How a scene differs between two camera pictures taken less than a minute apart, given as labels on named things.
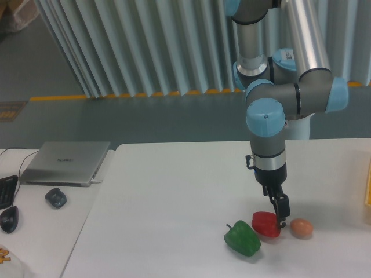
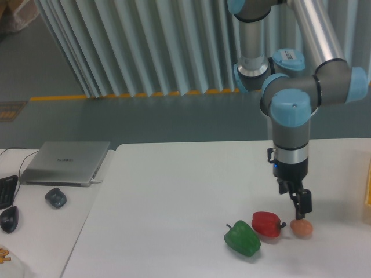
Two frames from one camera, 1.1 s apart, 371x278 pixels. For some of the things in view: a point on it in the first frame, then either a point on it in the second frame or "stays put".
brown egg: (301, 229) stays put
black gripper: (271, 178) → (294, 174)
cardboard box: (15, 14) stays put
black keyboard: (7, 186) stays put
